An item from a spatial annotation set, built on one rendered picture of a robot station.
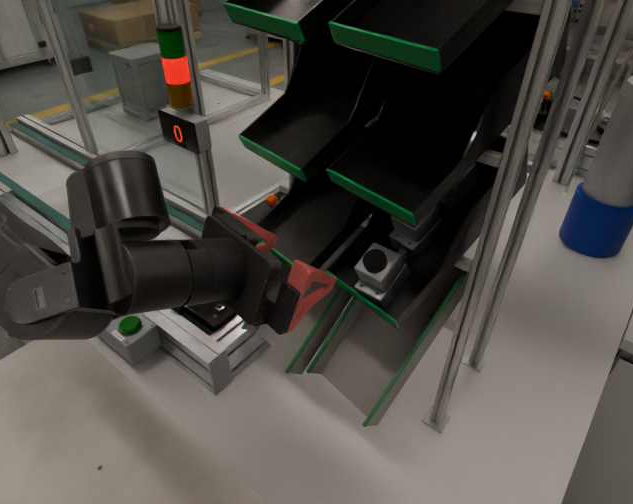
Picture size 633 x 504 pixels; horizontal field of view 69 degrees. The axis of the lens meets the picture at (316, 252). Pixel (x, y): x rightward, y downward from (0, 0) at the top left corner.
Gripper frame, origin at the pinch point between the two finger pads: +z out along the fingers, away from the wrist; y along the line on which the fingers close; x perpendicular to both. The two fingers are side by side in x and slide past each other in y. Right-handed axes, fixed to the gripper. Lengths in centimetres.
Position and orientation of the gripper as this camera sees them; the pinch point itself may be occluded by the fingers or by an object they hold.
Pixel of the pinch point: (297, 261)
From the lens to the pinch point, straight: 49.8
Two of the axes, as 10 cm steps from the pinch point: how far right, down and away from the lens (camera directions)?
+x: -3.1, 8.9, 3.5
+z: 6.8, -0.5, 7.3
